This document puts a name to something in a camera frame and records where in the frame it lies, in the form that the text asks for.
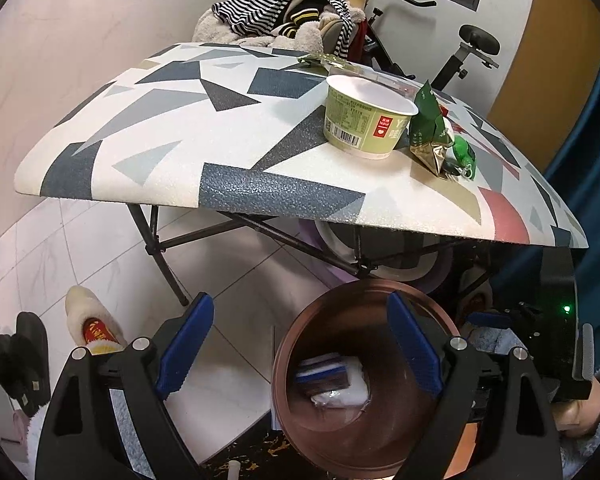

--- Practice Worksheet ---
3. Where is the blue white small box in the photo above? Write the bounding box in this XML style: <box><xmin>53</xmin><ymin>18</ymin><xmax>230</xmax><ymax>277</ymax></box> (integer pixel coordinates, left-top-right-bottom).
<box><xmin>295</xmin><ymin>352</ymin><xmax>351</xmax><ymax>376</ymax></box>

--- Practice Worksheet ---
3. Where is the black exercise bike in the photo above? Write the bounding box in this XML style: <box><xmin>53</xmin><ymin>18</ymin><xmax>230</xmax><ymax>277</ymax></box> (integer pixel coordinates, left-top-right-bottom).
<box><xmin>330</xmin><ymin>0</ymin><xmax>501</xmax><ymax>96</ymax></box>

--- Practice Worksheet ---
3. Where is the fuzzy beige slipper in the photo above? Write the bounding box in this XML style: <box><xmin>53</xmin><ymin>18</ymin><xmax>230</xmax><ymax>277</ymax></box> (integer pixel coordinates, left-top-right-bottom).
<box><xmin>64</xmin><ymin>285</ymin><xmax>128</xmax><ymax>356</ymax></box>

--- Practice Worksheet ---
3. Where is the crumpled clear plastic wrap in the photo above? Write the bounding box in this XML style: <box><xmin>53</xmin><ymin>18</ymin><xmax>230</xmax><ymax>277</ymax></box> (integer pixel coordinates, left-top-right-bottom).
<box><xmin>350</xmin><ymin>70</ymin><xmax>421</xmax><ymax>96</ymax></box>

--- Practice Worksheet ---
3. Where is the dark jacket with yellow stripes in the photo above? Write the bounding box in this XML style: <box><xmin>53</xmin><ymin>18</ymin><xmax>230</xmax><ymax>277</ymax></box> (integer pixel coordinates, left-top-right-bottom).
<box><xmin>272</xmin><ymin>0</ymin><xmax>341</xmax><ymax>38</ymax></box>

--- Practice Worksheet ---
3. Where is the blue curtain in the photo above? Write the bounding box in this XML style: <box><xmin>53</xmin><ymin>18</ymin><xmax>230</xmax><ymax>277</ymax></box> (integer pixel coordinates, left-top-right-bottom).
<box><xmin>500</xmin><ymin>25</ymin><xmax>600</xmax><ymax>376</ymax></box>

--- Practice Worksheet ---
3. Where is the green gold snack bag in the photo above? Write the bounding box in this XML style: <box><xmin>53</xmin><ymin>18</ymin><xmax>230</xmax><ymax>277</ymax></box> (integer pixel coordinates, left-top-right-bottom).
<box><xmin>408</xmin><ymin>80</ymin><xmax>458</xmax><ymax>177</ymax></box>

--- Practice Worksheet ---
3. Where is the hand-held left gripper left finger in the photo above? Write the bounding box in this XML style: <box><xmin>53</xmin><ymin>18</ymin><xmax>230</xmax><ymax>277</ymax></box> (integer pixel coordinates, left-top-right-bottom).
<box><xmin>35</xmin><ymin>292</ymin><xmax>216</xmax><ymax>480</ymax></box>

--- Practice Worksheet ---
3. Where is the black gold patterned rug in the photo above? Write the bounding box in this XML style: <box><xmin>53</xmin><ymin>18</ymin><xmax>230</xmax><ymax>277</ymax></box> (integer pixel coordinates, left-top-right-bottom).
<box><xmin>200</xmin><ymin>425</ymin><xmax>301</xmax><ymax>480</ymax></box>

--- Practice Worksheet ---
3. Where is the round copper trash bin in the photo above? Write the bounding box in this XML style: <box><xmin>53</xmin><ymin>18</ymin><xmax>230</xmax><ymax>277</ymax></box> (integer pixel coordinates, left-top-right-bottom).
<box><xmin>272</xmin><ymin>280</ymin><xmax>473</xmax><ymax>480</ymax></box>

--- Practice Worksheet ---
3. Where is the red garment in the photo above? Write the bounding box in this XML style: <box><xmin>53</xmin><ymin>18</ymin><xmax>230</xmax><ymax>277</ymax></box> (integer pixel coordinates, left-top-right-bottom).
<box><xmin>352</xmin><ymin>17</ymin><xmax>376</xmax><ymax>66</ymax></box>

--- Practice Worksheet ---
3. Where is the small green packet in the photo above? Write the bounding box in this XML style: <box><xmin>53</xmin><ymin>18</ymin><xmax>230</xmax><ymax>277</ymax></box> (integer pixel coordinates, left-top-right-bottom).
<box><xmin>447</xmin><ymin>135</ymin><xmax>478</xmax><ymax>181</ymax></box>

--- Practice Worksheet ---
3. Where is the fuzzy beige garment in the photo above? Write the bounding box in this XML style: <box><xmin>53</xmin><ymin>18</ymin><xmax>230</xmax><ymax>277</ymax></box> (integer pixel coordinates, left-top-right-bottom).
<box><xmin>192</xmin><ymin>7</ymin><xmax>366</xmax><ymax>58</ymax></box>

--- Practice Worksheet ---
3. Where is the pile of clothes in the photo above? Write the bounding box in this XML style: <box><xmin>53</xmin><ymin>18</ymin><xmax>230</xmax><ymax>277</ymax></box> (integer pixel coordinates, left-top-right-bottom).
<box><xmin>211</xmin><ymin>0</ymin><xmax>353</xmax><ymax>61</ymax></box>

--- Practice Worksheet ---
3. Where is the crumpled gold wrapper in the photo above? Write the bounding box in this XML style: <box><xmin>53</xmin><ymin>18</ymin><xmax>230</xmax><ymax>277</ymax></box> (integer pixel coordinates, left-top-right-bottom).
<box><xmin>297</xmin><ymin>52</ymin><xmax>361</xmax><ymax>73</ymax></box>

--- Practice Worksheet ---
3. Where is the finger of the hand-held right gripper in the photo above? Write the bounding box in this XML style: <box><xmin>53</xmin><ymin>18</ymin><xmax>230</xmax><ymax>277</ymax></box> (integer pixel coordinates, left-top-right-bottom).
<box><xmin>467</xmin><ymin>310</ymin><xmax>526</xmax><ymax>332</ymax></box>

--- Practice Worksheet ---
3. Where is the geometric patterned table cover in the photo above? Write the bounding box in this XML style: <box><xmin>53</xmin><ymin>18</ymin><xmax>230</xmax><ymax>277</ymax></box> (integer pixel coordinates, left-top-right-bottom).
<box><xmin>14</xmin><ymin>42</ymin><xmax>590</xmax><ymax>250</ymax></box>

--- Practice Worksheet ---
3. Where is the black slipper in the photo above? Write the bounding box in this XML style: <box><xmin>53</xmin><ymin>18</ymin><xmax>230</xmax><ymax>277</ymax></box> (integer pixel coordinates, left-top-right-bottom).
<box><xmin>0</xmin><ymin>311</ymin><xmax>51</xmax><ymax>418</ymax></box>

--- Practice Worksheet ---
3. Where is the black folding table frame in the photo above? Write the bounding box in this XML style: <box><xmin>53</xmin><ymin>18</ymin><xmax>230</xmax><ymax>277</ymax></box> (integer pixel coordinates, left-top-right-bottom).
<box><xmin>125</xmin><ymin>202</ymin><xmax>486</xmax><ymax>308</ymax></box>

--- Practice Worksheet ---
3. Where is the person's right forearm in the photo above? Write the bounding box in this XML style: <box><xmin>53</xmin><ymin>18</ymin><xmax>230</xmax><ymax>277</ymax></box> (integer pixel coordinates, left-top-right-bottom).
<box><xmin>560</xmin><ymin>365</ymin><xmax>600</xmax><ymax>480</ymax></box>

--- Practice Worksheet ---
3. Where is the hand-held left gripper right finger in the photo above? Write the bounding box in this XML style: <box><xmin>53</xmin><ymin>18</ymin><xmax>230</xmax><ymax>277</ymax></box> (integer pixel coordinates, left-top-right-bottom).
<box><xmin>386</xmin><ymin>291</ymin><xmax>566</xmax><ymax>480</ymax></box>

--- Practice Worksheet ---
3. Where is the person's right hand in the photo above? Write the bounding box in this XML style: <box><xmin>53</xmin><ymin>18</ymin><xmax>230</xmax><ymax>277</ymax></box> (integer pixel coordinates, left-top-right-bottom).
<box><xmin>550</xmin><ymin>377</ymin><xmax>600</xmax><ymax>436</ymax></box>

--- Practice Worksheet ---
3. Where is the fuzzy blue robe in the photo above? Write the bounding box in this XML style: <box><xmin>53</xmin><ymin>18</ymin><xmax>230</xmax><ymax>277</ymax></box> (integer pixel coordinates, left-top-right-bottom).
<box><xmin>465</xmin><ymin>327</ymin><xmax>527</xmax><ymax>357</ymax></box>

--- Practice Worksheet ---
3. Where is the green instant noodle cup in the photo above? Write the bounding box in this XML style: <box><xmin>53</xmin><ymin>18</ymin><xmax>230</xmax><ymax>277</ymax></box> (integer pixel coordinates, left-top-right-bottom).
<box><xmin>324</xmin><ymin>74</ymin><xmax>420</xmax><ymax>162</ymax></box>

